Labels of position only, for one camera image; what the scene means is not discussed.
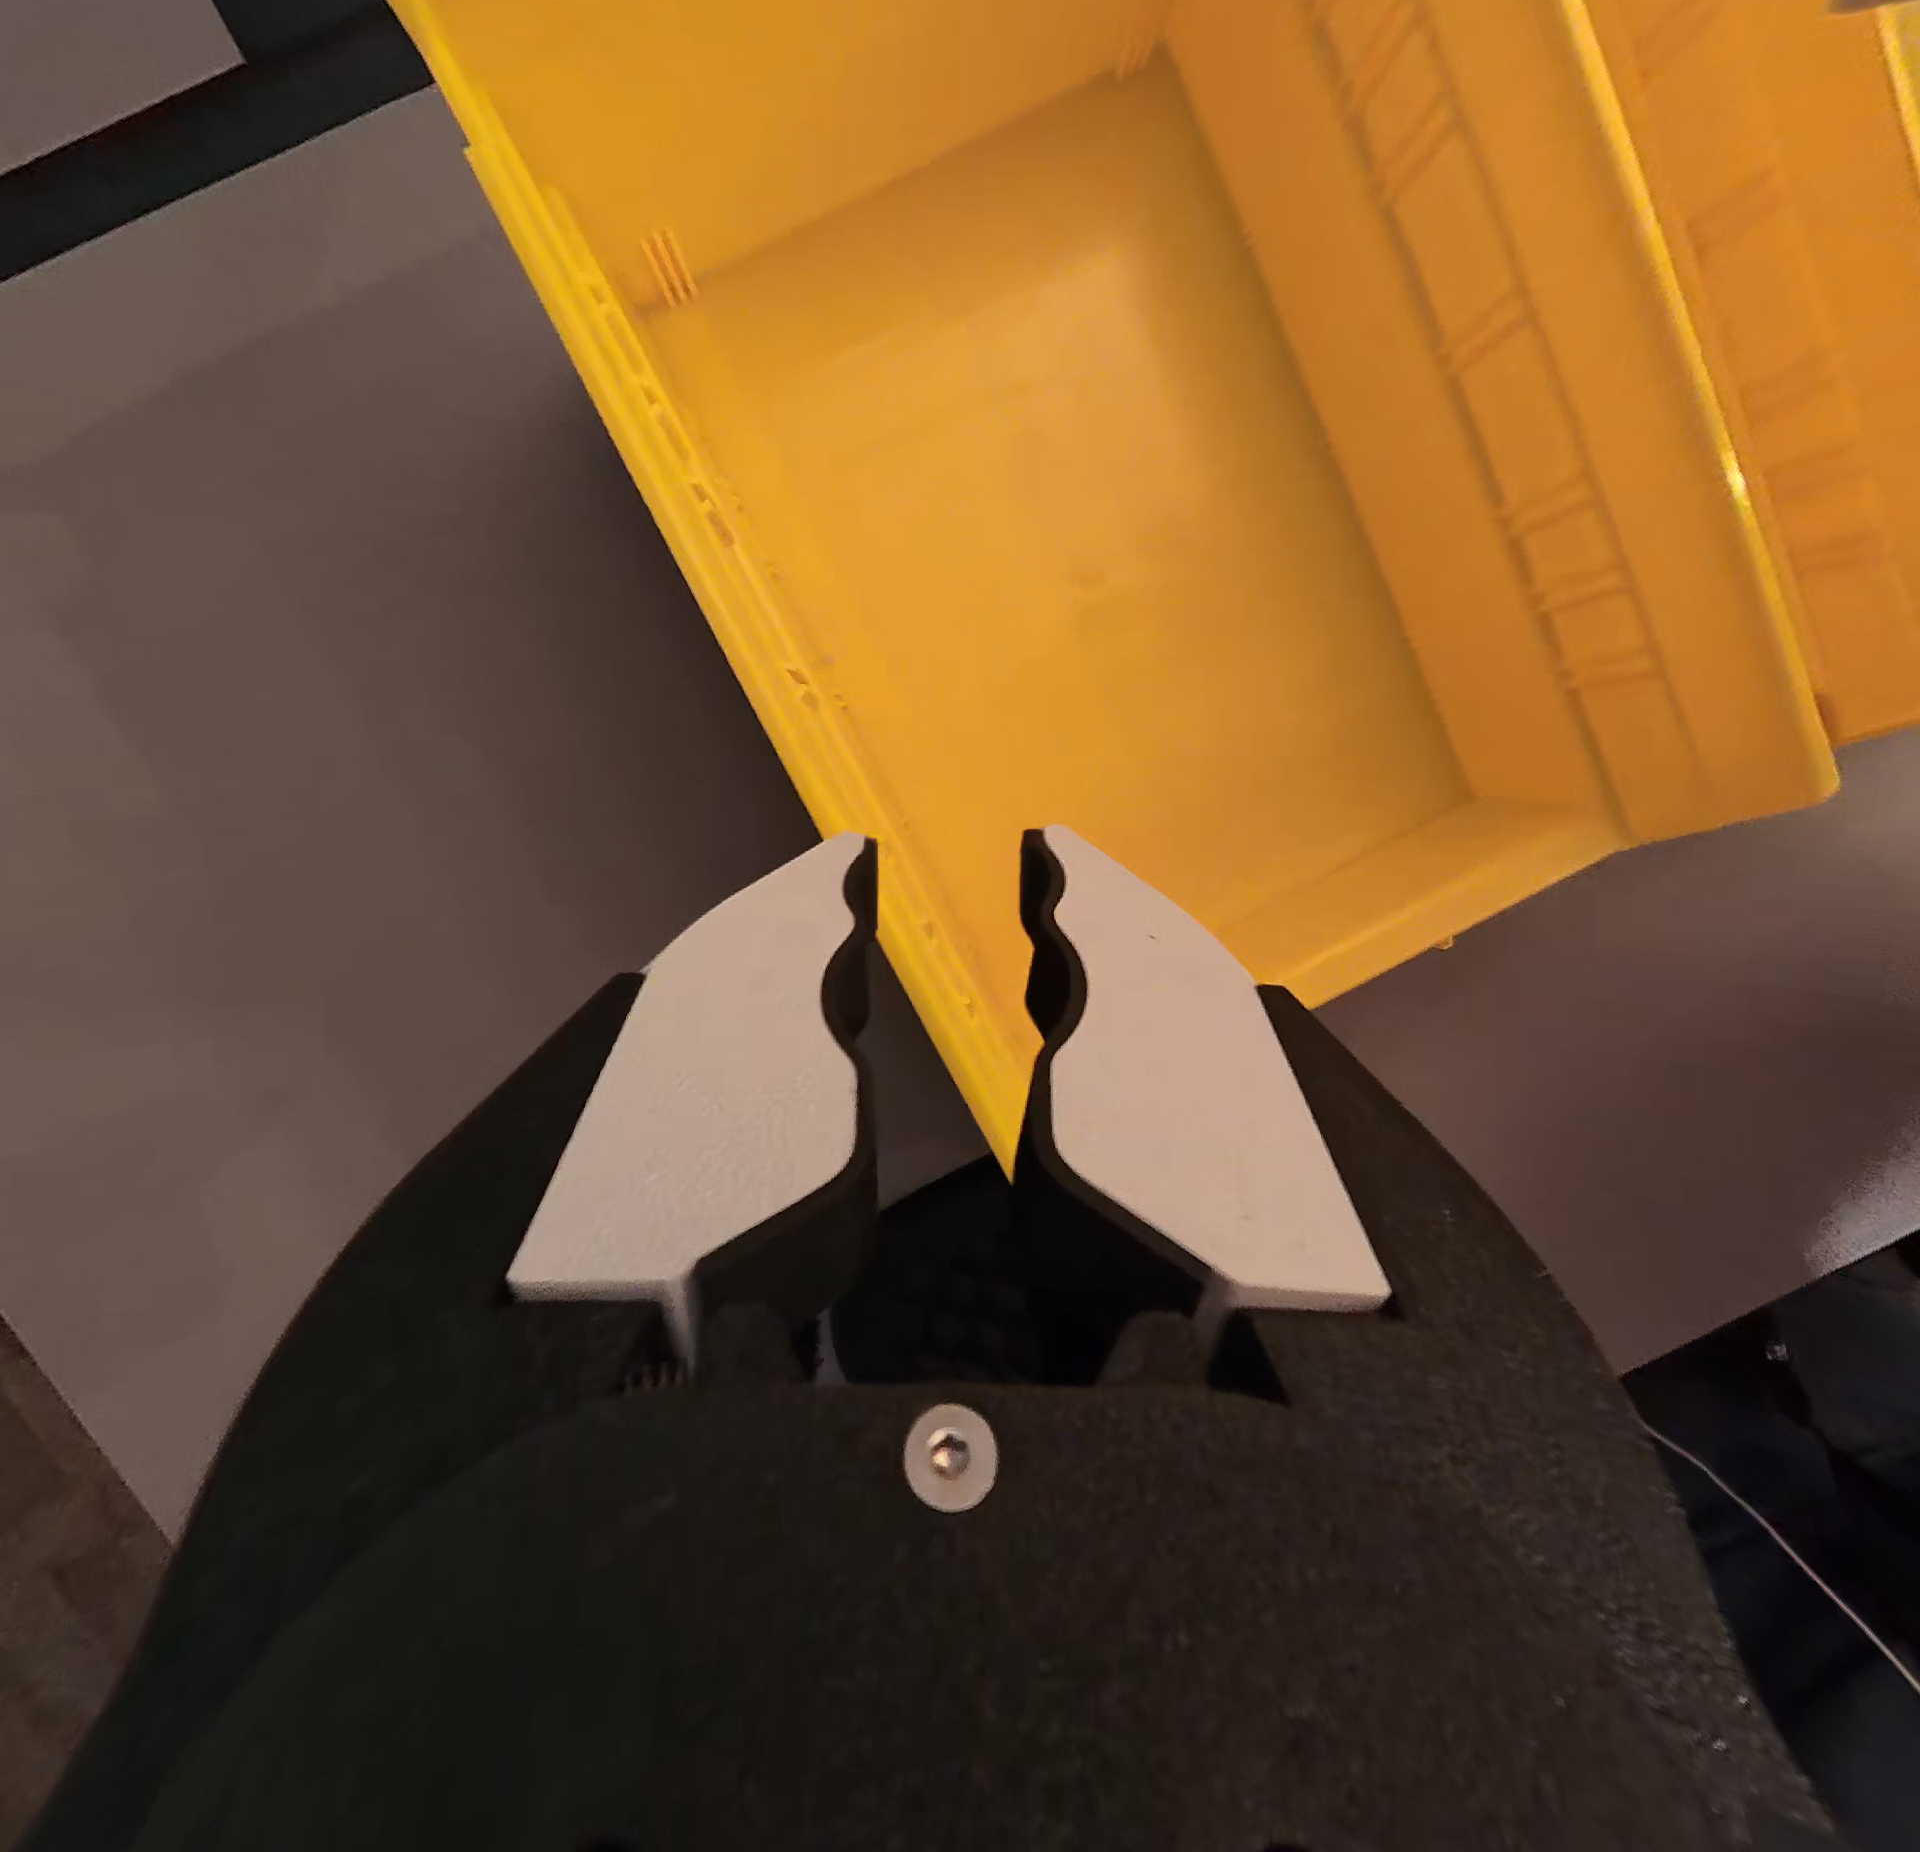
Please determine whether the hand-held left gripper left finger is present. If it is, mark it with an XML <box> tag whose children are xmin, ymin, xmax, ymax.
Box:
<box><xmin>510</xmin><ymin>839</ymin><xmax>894</xmax><ymax>1318</ymax></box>

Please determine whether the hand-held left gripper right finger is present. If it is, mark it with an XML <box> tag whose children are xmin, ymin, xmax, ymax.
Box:
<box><xmin>1014</xmin><ymin>826</ymin><xmax>1390</xmax><ymax>1318</ymax></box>

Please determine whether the yellow plastic bin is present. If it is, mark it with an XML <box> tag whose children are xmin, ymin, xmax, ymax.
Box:
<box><xmin>1563</xmin><ymin>0</ymin><xmax>1920</xmax><ymax>744</ymax></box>
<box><xmin>368</xmin><ymin>0</ymin><xmax>1839</xmax><ymax>1178</ymax></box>

